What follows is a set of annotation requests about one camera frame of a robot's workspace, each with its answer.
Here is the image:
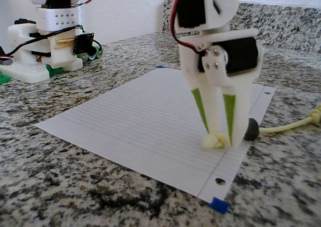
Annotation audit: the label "green clamp knob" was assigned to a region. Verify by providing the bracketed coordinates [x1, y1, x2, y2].
[81, 44, 104, 62]

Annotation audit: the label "red black servo cable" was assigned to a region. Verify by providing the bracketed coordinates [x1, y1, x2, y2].
[170, 0, 209, 54]

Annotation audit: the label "black camera module board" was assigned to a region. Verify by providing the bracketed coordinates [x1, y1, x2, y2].
[72, 32, 97, 60]

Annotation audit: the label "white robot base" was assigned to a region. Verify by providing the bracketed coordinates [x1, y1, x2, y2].
[0, 19, 84, 84]

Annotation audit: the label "black base cable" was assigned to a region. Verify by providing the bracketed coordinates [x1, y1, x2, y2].
[0, 24, 85, 62]

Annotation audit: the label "yellow-green knotted rope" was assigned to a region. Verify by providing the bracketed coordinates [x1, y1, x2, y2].
[201, 103, 321, 149]

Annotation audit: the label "wooden sticks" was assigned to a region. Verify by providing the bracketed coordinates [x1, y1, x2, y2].
[55, 38, 76, 50]

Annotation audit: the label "lined paper sheet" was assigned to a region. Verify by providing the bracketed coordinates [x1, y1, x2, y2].
[34, 68, 276, 204]

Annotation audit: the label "black hex nut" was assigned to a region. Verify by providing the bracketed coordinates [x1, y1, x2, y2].
[243, 118, 260, 141]

